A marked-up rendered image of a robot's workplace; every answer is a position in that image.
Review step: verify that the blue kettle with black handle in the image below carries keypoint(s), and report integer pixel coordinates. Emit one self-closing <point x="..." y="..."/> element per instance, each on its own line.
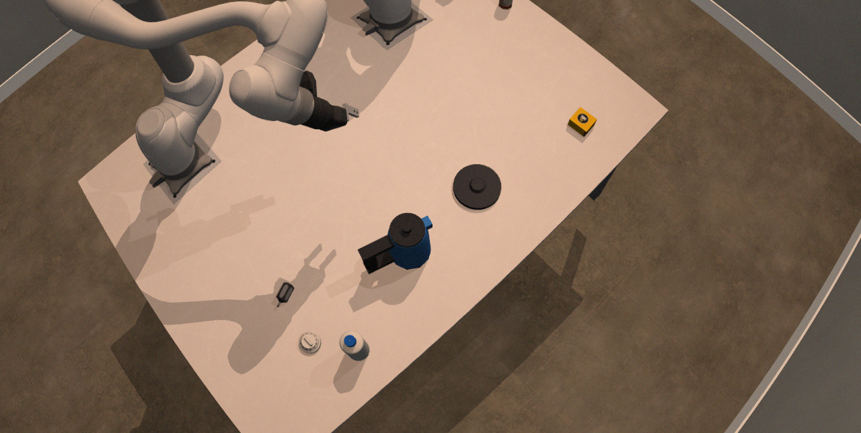
<point x="407" y="244"/>

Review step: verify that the grey bottle with blue cap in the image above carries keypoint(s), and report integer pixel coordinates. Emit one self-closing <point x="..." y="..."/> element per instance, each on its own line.
<point x="353" y="344"/>

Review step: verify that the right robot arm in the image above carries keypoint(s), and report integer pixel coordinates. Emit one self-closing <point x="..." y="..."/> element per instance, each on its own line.
<point x="290" y="31"/>

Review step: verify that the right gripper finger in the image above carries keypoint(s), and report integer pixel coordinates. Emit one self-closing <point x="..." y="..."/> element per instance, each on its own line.
<point x="350" y="111"/>

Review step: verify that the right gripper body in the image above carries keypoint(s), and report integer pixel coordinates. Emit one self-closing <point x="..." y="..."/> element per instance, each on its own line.
<point x="315" y="112"/>

